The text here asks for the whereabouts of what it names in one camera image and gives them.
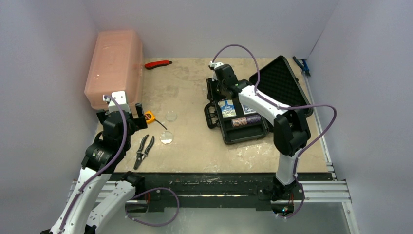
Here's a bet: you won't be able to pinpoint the clear round disc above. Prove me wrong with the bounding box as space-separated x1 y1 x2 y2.
160 131 174 144

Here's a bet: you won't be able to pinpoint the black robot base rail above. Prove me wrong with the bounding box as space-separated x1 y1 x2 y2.
127 173 351 214

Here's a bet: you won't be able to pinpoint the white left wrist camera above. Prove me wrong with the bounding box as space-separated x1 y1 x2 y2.
102 90 131 113

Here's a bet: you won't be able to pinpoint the black handled pliers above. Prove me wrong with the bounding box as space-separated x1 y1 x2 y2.
133 134 155 170

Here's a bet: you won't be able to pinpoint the clear dealer button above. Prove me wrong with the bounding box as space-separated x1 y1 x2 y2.
165 111 177 122

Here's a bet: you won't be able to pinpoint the blue yellow card deck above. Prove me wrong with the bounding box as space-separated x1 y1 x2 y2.
218 99 237 118

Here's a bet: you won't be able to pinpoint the orange purple chip row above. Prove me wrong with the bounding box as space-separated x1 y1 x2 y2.
231 115 261 127

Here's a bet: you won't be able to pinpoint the blue playing card deck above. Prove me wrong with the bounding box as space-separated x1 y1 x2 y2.
241 104 256 115

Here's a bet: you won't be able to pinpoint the black poker set case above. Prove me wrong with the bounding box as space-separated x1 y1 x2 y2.
204 56 309 145

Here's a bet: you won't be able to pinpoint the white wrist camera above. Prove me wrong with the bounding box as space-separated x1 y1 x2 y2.
102 90 131 113
208 61 224 81

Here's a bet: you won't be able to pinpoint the pink plastic storage box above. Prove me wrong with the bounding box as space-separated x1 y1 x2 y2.
84 30 144 110

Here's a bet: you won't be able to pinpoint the yellow tape measure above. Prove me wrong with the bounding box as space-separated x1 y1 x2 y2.
144 111 167 130

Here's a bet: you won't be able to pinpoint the red utility knife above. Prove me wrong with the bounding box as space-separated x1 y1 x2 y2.
144 60 173 70

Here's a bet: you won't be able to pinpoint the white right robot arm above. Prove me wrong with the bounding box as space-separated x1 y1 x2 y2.
208 61 311 198

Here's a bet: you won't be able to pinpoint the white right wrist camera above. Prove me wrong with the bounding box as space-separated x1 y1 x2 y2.
208 61 224 81

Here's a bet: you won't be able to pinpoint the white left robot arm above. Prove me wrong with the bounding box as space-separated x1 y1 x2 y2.
43 104 147 234

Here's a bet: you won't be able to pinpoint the blue handled pliers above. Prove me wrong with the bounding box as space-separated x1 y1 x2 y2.
292 56 311 77

